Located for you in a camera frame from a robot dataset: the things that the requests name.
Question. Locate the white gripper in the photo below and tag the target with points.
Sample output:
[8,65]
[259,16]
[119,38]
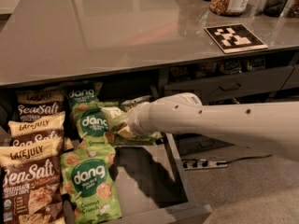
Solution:
[136,121]

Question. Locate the green Kettle jalapeno chip bag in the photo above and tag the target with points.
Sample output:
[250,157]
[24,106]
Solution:
[116,119]

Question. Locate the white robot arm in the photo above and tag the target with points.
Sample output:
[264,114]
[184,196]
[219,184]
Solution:
[270,127]

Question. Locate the middle Dang coconut chips bag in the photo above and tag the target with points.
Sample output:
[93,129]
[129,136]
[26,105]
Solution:
[91,125]

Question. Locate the dang coconut chips bag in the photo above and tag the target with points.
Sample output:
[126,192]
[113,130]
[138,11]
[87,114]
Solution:
[91,125]
[82,92]
[88,183]

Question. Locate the back Dang coconut chips bag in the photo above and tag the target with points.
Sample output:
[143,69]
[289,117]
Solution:
[82,92]

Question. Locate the front Dang coconut chips bag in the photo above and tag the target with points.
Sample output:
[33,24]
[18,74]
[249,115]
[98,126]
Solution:
[88,183]

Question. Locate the grey lower right drawer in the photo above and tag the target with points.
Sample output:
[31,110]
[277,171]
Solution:
[192,143]

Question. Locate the open grey top drawer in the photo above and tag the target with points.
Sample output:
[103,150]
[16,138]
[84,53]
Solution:
[147,180]

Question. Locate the middle Late July chips bag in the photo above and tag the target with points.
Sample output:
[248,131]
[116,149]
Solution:
[26,133]

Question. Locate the late july chips bag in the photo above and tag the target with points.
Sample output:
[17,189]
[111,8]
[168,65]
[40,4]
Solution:
[26,133]
[33,105]
[30,183]

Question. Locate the back Late July chips bag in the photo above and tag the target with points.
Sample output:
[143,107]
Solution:
[33,105]

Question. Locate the front Late July chips bag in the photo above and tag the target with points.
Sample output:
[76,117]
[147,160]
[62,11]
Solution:
[30,183]

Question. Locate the grey upper right drawer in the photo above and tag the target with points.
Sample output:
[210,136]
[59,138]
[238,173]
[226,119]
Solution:
[236,85]

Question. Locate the grey power strip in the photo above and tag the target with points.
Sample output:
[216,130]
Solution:
[195,164]

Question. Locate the black white fiducial marker tile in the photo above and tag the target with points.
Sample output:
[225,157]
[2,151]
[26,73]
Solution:
[235,38]

